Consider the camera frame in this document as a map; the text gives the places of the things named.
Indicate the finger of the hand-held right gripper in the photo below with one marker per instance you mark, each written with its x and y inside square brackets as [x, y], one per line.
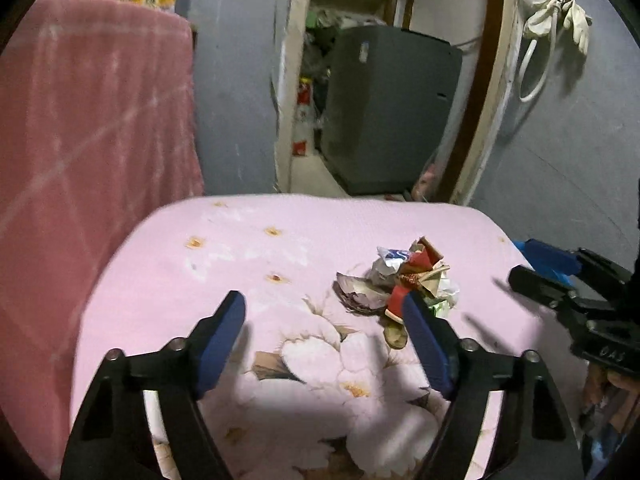
[540, 287]
[547, 257]

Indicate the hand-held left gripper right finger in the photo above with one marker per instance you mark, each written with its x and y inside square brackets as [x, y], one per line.
[430, 345]

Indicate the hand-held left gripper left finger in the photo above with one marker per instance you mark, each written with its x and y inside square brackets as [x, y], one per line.
[222, 340]

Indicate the olive brown wrapper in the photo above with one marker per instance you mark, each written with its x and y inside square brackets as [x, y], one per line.
[395, 334]

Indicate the white green wrapper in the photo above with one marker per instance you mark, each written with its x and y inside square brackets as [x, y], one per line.
[447, 292]

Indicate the red yellow wrapper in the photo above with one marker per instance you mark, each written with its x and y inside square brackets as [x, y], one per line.
[417, 265]

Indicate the purple brown wrapper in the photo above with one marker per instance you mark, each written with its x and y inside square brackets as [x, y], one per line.
[360, 295]

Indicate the blue white wrapper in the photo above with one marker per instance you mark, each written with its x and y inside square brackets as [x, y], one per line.
[387, 265]

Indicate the person's right hand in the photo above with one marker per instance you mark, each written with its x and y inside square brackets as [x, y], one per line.
[620, 400]

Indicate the pink floral blanket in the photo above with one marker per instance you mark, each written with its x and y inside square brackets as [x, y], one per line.
[225, 260]

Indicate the red white bottle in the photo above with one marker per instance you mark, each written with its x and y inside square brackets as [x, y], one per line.
[301, 125]

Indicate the cream rubber gloves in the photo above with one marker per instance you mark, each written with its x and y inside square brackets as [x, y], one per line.
[580, 30]

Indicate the red checked cloth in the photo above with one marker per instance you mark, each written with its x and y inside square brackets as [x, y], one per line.
[100, 135]

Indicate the wooden door frame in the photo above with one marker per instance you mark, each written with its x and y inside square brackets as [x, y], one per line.
[287, 110]

